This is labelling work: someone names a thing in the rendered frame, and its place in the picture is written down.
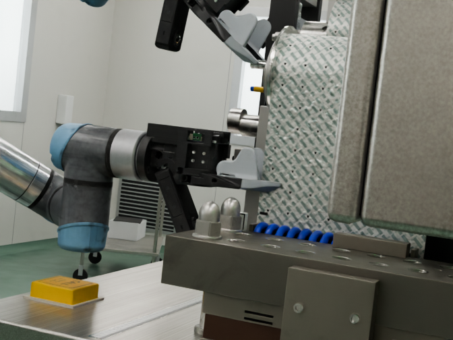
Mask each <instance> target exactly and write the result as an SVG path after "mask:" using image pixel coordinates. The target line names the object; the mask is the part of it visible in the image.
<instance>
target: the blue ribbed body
mask: <svg viewBox="0 0 453 340"><path fill-rule="evenodd" d="M253 231H254V232H258V233H266V234H271V235H279V236H283V237H291V238H296V239H304V240H308V241H313V242H321V243H325V244H332V243H333V237H334V234H333V233H332V232H327V233H325V234H323V233H322V232H321V231H319V230H316V231H314V232H312V231H311V230H310V229H304V230H300V228H298V227H293V228H290V227H289V226H287V225H282V226H281V227H279V226H278V225H277V224H276V223H272V224H270V225H269V224H267V223H266V222H260V223H258V224H257V226H256V227H255V229H254V230H253Z"/></svg>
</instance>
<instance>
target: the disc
mask: <svg viewBox="0 0 453 340"><path fill-rule="evenodd" d="M288 34H298V32H297V30H296V29H295V28H294V27H293V26H286V27H284V28H283V29H282V30H281V31H280V33H279V34H278V36H277V38H276V40H275V43H274V46H273V49H272V53H271V56H270V62H269V67H268V79H267V98H268V108H269V110H270V100H271V94H272V82H273V76H274V66H275V62H276V56H277V54H278V50H279V47H280V45H281V42H282V41H283V39H284V38H285V36H286V35H288Z"/></svg>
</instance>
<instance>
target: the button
mask: <svg viewBox="0 0 453 340"><path fill-rule="evenodd" d="M98 287H99V284H97V283H93V282H89V281H83V280H79V279H73V278H69V277H63V276H56V277H51V278H47V279H41V280H37V281H33V282H32V284H31V291H30V296H31V297H35V298H40V299H44V300H50V301H54V302H59V303H63V304H69V305H74V304H78V303H82V302H86V301H88V300H93V299H96V298H98Z"/></svg>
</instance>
